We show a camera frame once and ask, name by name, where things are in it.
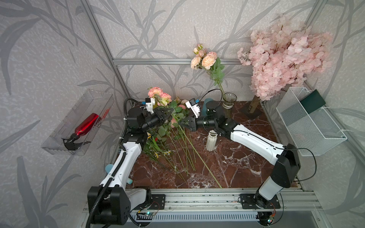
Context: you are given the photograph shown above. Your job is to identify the pink peach rose stem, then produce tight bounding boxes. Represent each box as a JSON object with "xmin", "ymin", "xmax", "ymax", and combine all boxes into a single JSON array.
[{"xmin": 147, "ymin": 87, "xmax": 222, "ymax": 188}]

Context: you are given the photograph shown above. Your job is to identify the cream peach rose stem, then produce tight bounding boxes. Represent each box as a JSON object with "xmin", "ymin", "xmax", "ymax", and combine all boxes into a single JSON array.
[{"xmin": 190, "ymin": 52, "xmax": 225, "ymax": 94}]

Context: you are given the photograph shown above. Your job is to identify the pink white rose stem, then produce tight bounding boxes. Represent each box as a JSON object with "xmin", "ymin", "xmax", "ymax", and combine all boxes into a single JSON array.
[{"xmin": 193, "ymin": 44, "xmax": 218, "ymax": 59}]

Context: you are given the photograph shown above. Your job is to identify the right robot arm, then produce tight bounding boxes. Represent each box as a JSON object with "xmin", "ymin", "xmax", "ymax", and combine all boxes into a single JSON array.
[{"xmin": 179, "ymin": 99, "xmax": 301, "ymax": 209}]

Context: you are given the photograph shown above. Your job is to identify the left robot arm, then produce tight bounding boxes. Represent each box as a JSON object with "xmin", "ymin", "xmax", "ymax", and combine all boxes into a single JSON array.
[{"xmin": 86, "ymin": 98, "xmax": 174, "ymax": 228}]

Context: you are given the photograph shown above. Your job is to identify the teal ceramic vase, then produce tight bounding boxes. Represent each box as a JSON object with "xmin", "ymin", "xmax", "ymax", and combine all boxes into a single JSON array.
[{"xmin": 201, "ymin": 98, "xmax": 213, "ymax": 116}]

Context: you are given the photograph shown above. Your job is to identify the white ribbed vase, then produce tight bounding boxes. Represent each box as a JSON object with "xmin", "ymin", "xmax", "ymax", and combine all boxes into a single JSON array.
[{"xmin": 206, "ymin": 130, "xmax": 218, "ymax": 152}]

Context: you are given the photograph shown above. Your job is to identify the small white yellow flowers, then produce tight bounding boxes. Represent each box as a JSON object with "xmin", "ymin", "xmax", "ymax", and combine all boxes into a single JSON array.
[{"xmin": 154, "ymin": 150, "xmax": 171, "ymax": 159}]

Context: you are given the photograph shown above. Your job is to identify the clear glass vase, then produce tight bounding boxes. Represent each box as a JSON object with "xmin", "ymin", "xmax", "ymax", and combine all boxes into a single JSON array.
[{"xmin": 222, "ymin": 92, "xmax": 237, "ymax": 118}]

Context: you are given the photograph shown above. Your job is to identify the pink rose bunch with leaves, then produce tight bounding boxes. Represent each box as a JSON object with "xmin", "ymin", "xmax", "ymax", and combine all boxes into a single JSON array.
[{"xmin": 167, "ymin": 99, "xmax": 196, "ymax": 174}]

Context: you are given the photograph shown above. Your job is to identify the teal plastic scraper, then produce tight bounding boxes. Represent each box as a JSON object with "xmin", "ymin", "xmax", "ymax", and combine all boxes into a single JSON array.
[{"xmin": 105, "ymin": 164, "xmax": 133, "ymax": 184}]

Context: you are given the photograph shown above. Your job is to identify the pink cherry blossom tree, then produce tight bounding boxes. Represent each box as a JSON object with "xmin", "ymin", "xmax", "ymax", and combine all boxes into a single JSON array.
[{"xmin": 237, "ymin": 15, "xmax": 333, "ymax": 119}]

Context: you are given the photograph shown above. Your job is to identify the dark green card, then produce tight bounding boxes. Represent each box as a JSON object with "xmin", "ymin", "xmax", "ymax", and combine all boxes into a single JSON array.
[{"xmin": 300, "ymin": 90, "xmax": 326, "ymax": 114}]

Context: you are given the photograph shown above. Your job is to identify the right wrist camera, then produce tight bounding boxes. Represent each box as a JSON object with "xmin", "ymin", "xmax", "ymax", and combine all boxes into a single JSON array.
[{"xmin": 185, "ymin": 98, "xmax": 201, "ymax": 118}]

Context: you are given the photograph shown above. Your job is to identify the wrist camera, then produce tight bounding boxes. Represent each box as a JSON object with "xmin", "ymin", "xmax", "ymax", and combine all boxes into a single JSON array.
[
  {"xmin": 142, "ymin": 97, "xmax": 156, "ymax": 114},
  {"xmin": 185, "ymin": 98, "xmax": 201, "ymax": 118}
]

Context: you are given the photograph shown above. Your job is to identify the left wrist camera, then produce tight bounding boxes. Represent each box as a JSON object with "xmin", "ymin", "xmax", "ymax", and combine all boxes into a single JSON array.
[{"xmin": 142, "ymin": 97, "xmax": 156, "ymax": 114}]

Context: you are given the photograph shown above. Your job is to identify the aluminium front rail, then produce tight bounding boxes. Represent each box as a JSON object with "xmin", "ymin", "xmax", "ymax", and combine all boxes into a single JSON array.
[{"xmin": 82, "ymin": 188, "xmax": 323, "ymax": 213}]

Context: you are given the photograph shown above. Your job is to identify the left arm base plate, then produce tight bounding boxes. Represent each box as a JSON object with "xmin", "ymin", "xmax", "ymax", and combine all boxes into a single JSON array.
[{"xmin": 148, "ymin": 194, "xmax": 166, "ymax": 210}]

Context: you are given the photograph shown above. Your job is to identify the clear plastic wall bin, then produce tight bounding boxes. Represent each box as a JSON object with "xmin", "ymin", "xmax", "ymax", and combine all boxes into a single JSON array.
[{"xmin": 41, "ymin": 89, "xmax": 114, "ymax": 156}]

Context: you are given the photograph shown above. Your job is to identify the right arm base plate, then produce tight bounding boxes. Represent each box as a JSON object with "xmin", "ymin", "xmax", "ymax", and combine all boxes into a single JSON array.
[{"xmin": 238, "ymin": 193, "xmax": 281, "ymax": 210}]

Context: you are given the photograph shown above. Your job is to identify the white wire mesh basket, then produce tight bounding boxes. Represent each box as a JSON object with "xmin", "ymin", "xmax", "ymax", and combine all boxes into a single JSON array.
[{"xmin": 276, "ymin": 87, "xmax": 348, "ymax": 156}]

